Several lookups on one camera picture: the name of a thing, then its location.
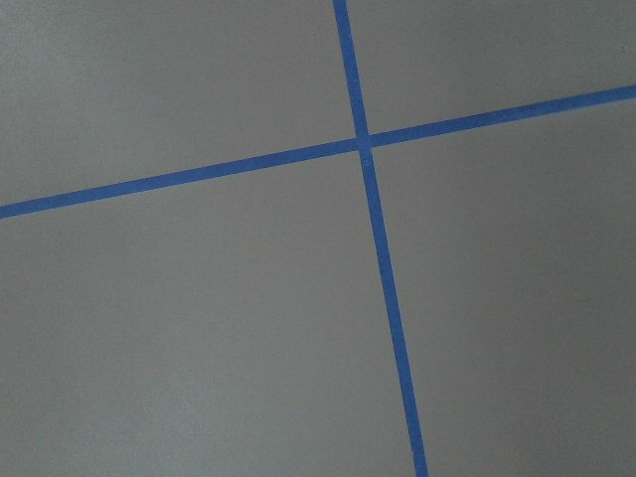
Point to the blue tape strip lengthwise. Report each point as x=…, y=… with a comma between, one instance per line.
x=379, y=230

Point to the blue tape strip crosswise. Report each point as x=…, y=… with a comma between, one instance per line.
x=437, y=128

